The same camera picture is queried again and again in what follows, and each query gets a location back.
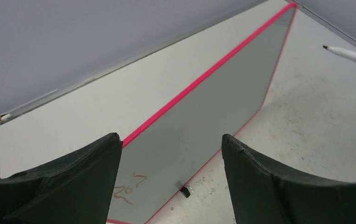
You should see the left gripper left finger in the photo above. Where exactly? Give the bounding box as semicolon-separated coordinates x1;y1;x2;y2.
0;133;123;224

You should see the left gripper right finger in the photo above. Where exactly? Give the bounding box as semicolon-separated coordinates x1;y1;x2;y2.
221;134;356;224

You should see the red and white marker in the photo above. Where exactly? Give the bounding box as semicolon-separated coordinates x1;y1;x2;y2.
322;45;356;63

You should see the pink framed whiteboard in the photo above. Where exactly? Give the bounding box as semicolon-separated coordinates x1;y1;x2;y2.
107;2;297;224

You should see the aluminium frame rail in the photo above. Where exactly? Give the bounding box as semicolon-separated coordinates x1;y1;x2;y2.
0;0;356;126

